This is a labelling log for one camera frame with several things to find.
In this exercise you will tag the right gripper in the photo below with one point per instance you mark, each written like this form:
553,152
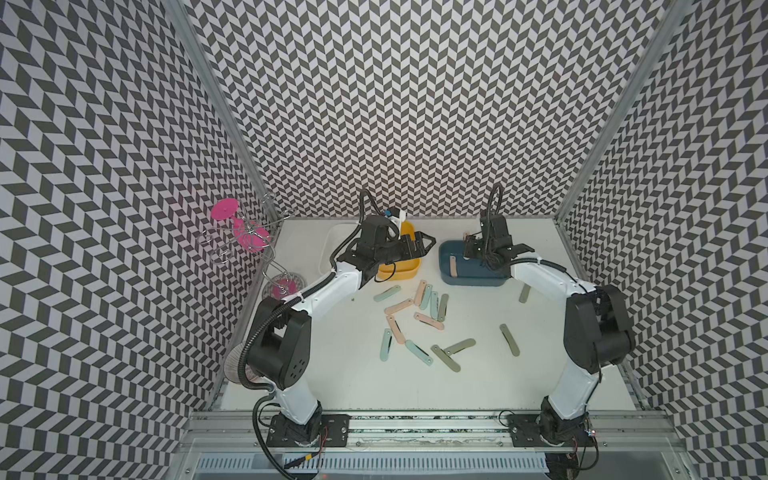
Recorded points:
467,250

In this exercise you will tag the pink fruit knife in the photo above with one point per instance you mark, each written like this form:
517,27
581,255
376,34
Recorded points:
420,292
396,330
394,309
428,321
453,264

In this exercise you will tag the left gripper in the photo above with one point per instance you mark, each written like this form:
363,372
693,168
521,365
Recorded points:
410,251

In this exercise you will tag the mint fruit knife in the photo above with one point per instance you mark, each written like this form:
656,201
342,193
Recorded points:
413,348
434,305
386,344
388,293
426,297

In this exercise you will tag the mint fruit knife far left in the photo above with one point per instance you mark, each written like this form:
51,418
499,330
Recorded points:
388,293

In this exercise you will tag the mint fruit knife upper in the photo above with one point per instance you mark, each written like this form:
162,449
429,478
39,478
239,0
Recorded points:
426,297

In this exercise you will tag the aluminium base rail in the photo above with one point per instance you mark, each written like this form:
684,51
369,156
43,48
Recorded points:
434,430

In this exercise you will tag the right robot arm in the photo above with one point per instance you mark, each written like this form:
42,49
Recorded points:
597,330

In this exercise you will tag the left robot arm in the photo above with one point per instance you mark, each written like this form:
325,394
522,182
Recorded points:
276,351

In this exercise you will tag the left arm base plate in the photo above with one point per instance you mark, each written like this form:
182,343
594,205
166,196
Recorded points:
332,428

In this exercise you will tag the dark teal storage box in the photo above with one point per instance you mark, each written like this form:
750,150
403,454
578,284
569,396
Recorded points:
471,272

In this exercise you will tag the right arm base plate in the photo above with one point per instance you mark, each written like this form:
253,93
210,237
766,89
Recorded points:
545,430

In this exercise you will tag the mint fruit knife middle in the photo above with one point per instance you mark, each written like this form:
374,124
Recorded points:
434,305

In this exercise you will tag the olive fruit knife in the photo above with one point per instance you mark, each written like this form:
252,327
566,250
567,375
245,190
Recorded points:
511,342
442,303
445,355
524,294

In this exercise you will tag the white storage box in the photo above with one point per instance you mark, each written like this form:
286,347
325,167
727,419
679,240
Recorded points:
334,238

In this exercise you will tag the mint fruit knife lower left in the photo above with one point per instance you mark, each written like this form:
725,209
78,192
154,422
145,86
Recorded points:
386,344

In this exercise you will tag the olive fruit knife lower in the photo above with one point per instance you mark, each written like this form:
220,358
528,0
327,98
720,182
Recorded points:
445,355

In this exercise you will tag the olive fruit knife far right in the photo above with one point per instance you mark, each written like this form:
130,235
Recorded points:
524,294

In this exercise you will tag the yellow storage box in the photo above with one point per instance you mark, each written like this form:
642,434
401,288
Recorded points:
402,270

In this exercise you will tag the olive fruit knife upper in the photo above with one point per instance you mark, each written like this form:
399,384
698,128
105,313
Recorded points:
442,303

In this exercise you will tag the olive fruit knife angled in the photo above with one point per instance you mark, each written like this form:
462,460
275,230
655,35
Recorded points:
459,346

